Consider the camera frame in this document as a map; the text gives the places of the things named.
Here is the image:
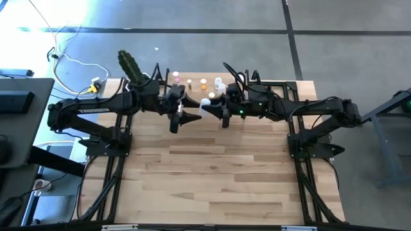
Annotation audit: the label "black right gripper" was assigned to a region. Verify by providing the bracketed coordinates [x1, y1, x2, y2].
[202, 83, 258, 128]

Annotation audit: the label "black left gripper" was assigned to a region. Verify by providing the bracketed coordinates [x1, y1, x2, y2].
[160, 85, 202, 133]

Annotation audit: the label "opaque white pill bottle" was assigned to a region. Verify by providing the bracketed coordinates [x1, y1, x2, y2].
[198, 98, 212, 117]

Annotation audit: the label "wooden shelf black metal legs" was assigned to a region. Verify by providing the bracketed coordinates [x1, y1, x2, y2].
[162, 67, 252, 120]

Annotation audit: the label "green cactus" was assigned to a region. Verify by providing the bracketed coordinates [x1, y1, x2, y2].
[117, 49, 148, 85]

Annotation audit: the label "white floor box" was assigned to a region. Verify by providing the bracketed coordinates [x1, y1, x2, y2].
[69, 141, 89, 163]

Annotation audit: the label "black desk leg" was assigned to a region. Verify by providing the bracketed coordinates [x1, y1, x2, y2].
[28, 146, 86, 178]

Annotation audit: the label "black office chair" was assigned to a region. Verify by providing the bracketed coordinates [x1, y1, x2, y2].
[0, 78, 55, 169]

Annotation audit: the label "white cup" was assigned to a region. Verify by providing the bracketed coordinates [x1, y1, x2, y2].
[33, 178, 53, 193]

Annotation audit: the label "grey metal cart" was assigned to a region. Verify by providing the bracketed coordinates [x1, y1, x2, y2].
[353, 86, 411, 189]

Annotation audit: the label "black flat device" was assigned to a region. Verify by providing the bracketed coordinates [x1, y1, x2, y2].
[0, 68, 35, 78]

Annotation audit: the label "black side table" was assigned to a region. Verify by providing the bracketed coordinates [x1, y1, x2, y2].
[0, 164, 41, 225]

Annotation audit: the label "black computer mouse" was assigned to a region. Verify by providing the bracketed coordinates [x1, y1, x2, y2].
[0, 198, 22, 227]

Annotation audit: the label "black aluminium table frame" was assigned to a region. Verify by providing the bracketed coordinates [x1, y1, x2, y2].
[76, 78, 346, 231]

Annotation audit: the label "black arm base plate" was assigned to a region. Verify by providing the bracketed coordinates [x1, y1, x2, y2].
[287, 133, 346, 161]
[78, 131, 132, 158]

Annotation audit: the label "white floor cable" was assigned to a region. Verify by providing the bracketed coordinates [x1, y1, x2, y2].
[53, 24, 110, 83]

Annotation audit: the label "orange yellow cable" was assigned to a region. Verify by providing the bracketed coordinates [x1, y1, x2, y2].
[33, 139, 75, 147]

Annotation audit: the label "yellow floor cable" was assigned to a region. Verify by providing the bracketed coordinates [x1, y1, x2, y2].
[28, 0, 97, 96]

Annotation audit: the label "black cable end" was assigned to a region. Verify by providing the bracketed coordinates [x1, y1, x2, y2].
[47, 46, 60, 62]

